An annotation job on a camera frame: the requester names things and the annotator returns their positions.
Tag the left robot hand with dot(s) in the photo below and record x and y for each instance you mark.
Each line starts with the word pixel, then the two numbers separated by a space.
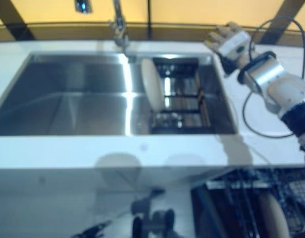
pixel 95 229

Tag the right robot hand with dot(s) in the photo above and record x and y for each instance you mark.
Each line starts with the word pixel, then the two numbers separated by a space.
pixel 231 44

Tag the cream round plate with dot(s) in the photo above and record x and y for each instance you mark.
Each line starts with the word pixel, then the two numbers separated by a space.
pixel 152 84
pixel 276 218

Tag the left black robot foot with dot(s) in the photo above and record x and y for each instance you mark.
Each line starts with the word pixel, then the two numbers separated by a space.
pixel 140 223

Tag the black robot foot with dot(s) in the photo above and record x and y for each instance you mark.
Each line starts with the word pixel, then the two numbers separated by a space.
pixel 140 223
pixel 164 220

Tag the white cabinet door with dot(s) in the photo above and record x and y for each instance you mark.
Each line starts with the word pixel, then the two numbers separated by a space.
pixel 174 193
pixel 55 203

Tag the right black robot foot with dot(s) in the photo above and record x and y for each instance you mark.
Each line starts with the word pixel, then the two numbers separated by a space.
pixel 164 220

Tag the black dish drying rack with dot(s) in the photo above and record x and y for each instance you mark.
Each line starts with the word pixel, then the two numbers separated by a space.
pixel 182 111

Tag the chrome gooseneck kitchen faucet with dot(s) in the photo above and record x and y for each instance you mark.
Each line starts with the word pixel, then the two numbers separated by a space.
pixel 120 27

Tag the stainless steel sink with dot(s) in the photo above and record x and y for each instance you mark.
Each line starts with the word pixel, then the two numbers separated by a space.
pixel 68 99

